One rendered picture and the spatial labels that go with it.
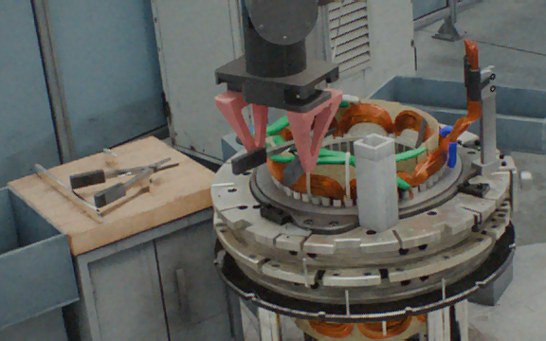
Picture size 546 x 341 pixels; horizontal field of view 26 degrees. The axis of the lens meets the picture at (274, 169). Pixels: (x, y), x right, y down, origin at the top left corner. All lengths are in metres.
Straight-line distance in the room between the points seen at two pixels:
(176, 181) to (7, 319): 0.25
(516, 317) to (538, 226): 1.91
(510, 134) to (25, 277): 0.61
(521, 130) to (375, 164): 0.40
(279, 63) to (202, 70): 2.63
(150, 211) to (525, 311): 0.56
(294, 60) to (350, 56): 2.77
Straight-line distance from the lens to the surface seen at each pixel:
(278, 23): 0.97
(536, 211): 3.58
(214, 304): 1.41
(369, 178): 1.11
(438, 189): 1.19
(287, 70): 1.06
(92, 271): 1.31
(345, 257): 1.14
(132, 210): 1.30
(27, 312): 1.30
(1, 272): 1.26
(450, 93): 1.60
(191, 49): 3.69
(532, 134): 1.46
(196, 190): 1.33
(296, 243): 1.13
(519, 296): 1.64
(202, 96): 3.74
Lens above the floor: 1.62
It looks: 24 degrees down
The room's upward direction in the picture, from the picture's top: 6 degrees counter-clockwise
